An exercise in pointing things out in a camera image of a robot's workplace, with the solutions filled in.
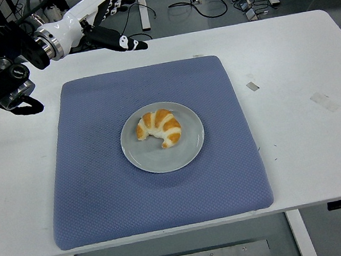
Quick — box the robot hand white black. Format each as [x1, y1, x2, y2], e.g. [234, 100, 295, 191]
[48, 0, 156, 65]

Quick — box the croissant bread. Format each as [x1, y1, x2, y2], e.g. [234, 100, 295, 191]
[133, 106, 185, 154]

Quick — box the grey round plate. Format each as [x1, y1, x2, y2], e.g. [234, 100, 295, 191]
[115, 95, 211, 179]

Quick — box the person's foot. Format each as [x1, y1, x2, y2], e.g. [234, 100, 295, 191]
[42, 3, 63, 22]

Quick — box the blue quilted mat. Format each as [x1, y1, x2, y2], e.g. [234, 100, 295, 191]
[29, 48, 277, 253]

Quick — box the grey power adapter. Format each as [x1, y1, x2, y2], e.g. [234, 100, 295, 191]
[244, 8, 258, 22]

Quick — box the small grey tape piece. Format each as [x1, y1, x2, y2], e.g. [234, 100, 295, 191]
[246, 80, 261, 93]

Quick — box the large clear tape piece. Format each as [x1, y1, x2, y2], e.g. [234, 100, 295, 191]
[309, 88, 340, 115]

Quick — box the black coiled cable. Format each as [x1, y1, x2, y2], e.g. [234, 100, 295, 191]
[115, 0, 162, 46]

